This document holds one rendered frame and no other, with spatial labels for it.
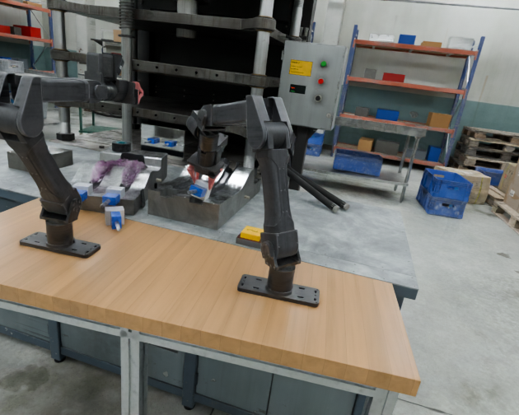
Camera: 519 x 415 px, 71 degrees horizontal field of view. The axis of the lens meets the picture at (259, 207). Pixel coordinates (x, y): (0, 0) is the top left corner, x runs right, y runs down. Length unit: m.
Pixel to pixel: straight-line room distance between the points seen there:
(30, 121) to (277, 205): 0.55
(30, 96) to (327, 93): 1.37
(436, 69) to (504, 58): 1.08
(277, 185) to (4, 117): 0.58
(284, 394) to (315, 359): 0.72
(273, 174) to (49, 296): 0.56
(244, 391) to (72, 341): 0.77
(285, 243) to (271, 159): 0.20
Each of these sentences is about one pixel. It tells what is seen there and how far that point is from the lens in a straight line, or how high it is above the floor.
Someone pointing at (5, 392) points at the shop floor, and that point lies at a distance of 1.91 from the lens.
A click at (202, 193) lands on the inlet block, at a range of 1.17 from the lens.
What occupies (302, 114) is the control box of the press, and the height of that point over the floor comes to 1.13.
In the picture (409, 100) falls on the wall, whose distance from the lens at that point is 7.77.
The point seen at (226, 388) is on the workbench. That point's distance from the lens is 1.55.
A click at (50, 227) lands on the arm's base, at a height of 0.87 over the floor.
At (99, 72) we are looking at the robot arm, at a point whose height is 1.25.
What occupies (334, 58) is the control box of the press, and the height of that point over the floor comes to 1.41.
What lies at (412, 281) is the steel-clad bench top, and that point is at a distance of 1.14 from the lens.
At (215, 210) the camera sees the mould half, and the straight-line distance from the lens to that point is 1.19.
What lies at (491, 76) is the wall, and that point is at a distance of 8.00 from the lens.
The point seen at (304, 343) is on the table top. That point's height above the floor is 0.80.
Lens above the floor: 1.30
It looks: 20 degrees down
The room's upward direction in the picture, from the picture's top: 7 degrees clockwise
